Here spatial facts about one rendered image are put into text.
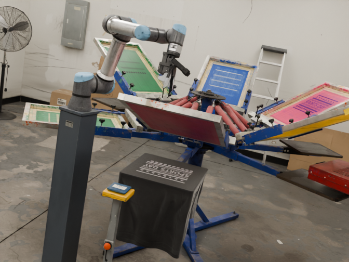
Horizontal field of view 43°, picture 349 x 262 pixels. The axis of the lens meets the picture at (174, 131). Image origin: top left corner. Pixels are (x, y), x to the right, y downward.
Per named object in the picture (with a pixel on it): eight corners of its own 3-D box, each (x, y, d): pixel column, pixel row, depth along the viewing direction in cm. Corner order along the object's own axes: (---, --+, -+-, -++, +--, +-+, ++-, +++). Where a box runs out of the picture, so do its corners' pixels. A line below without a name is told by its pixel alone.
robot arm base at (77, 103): (62, 106, 277) (64, 91, 275) (78, 104, 290) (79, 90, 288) (81, 112, 271) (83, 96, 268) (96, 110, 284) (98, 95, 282)
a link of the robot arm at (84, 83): (68, 91, 278) (71, 69, 275) (87, 91, 287) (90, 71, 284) (77, 95, 270) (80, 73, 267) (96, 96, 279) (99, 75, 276)
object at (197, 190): (180, 258, 257) (193, 191, 247) (174, 256, 258) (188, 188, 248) (196, 226, 301) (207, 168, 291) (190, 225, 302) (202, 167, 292)
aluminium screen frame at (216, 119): (219, 122, 232) (221, 116, 233) (117, 99, 244) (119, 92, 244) (226, 147, 308) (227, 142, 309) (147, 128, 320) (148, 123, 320)
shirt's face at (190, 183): (192, 192, 246) (192, 191, 246) (119, 172, 255) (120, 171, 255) (206, 169, 292) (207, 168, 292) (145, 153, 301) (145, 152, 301)
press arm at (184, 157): (163, 191, 263) (164, 181, 262) (153, 188, 264) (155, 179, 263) (201, 145, 381) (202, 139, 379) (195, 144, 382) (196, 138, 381)
